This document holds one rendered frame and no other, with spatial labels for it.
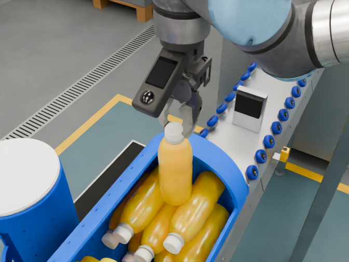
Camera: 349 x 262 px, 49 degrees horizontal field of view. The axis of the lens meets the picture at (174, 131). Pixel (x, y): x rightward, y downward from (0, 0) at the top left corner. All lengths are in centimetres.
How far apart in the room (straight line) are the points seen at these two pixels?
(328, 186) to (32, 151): 109
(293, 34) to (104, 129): 229
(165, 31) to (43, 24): 355
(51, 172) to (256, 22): 80
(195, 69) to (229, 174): 30
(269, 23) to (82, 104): 257
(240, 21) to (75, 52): 318
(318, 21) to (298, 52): 5
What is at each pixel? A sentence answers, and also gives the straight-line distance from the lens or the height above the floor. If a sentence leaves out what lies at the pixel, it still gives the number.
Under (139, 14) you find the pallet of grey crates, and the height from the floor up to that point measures 7.
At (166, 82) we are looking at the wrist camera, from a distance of 61.
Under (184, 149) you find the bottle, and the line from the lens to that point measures 75.
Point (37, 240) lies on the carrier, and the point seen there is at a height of 89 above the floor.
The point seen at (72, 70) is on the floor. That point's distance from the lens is 336.
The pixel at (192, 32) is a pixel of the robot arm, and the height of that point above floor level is 157.
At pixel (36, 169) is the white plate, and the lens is 115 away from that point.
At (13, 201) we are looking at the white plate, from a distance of 109.
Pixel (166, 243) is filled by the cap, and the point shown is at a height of 112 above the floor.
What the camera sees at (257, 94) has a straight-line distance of 127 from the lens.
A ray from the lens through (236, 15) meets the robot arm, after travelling 44.
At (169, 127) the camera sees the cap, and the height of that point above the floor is 135.
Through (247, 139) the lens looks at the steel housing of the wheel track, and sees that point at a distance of 134.
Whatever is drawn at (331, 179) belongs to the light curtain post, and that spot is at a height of 70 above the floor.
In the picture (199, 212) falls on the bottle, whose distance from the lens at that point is 87.
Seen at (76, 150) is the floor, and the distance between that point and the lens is 263.
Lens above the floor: 186
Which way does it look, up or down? 44 degrees down
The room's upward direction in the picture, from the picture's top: straight up
